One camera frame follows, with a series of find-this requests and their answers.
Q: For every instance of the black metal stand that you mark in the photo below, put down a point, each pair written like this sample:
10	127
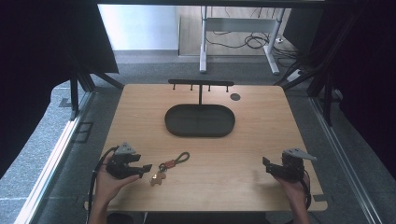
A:
81	90
323	90

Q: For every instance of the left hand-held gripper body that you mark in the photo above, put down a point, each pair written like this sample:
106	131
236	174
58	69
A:
120	163

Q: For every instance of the person's right hand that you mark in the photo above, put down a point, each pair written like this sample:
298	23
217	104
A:
294	189

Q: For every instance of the grey tape strip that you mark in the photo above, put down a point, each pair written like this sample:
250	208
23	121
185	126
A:
320	198

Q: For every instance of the round dark table grommet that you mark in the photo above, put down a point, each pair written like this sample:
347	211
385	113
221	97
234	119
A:
235	96

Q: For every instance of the white metal desk frame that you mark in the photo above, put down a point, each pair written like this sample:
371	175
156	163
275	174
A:
239	24

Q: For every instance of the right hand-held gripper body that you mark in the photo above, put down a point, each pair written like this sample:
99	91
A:
292	166

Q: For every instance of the black key rack with tray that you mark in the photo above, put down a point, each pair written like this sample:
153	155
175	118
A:
200	120

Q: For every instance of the aluminium floor rail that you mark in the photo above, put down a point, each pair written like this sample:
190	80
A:
345	161
53	161

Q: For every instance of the person's left hand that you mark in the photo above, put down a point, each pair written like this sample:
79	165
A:
107	186

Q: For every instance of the white power strip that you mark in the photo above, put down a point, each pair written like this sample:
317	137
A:
294	75

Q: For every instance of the black curtain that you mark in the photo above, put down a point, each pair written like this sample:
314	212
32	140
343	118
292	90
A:
364	62
40	62

